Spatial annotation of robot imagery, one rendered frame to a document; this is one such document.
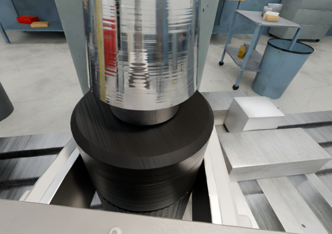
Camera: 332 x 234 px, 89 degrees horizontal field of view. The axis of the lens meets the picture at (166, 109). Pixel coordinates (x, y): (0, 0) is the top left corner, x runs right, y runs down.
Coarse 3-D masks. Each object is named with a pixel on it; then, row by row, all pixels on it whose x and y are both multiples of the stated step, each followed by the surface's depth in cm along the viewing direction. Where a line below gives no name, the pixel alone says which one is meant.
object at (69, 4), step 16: (64, 0) 44; (80, 0) 44; (208, 0) 49; (64, 16) 46; (80, 16) 46; (208, 16) 52; (64, 32) 49; (80, 32) 49; (208, 32) 55; (80, 48) 52; (80, 64) 55; (80, 80) 58
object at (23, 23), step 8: (8, 0) 320; (224, 0) 386; (240, 0) 332; (224, 8) 396; (240, 8) 341; (16, 16) 337; (24, 16) 330; (32, 16) 333; (0, 24) 290; (16, 24) 321; (24, 24) 324; (32, 24) 310; (40, 24) 313; (48, 24) 327; (56, 24) 338; (0, 32) 295; (24, 32) 356; (216, 32) 367; (224, 32) 371; (232, 32) 369; (8, 40) 306
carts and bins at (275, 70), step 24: (264, 24) 178; (288, 24) 183; (240, 48) 239; (288, 48) 196; (312, 48) 190; (240, 72) 214; (264, 72) 208; (288, 72) 193; (0, 96) 155; (0, 120) 160
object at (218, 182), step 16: (208, 144) 7; (208, 160) 6; (208, 176) 6; (224, 176) 6; (192, 192) 8; (208, 192) 5; (224, 192) 5; (192, 208) 8; (208, 208) 5; (224, 208) 5; (224, 224) 5; (240, 224) 5
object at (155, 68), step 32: (96, 0) 3; (128, 0) 3; (160, 0) 3; (192, 0) 3; (96, 32) 3; (128, 32) 3; (160, 32) 3; (192, 32) 4; (96, 64) 4; (128, 64) 3; (160, 64) 3; (192, 64) 4; (96, 96) 4; (128, 96) 4; (160, 96) 4
